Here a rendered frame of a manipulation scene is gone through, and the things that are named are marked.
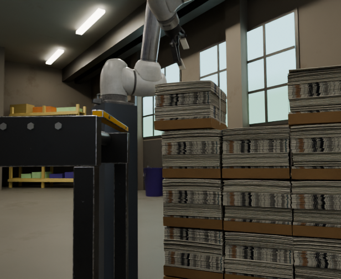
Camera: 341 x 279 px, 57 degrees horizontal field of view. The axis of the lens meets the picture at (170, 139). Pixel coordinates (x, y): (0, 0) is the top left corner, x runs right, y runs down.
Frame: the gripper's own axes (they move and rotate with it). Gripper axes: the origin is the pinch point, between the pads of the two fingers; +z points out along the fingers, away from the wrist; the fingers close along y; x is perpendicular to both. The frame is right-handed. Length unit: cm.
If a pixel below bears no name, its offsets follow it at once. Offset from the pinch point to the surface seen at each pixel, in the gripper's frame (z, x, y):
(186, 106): 8.0, 2.4, 24.1
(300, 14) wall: 189, 62, -243
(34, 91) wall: 415, -632, -376
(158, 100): 6.2, -12.1, 20.7
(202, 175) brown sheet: 23, 9, 53
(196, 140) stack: 15.4, 6.8, 38.8
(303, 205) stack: 29, 52, 63
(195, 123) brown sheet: 11.1, 6.9, 32.0
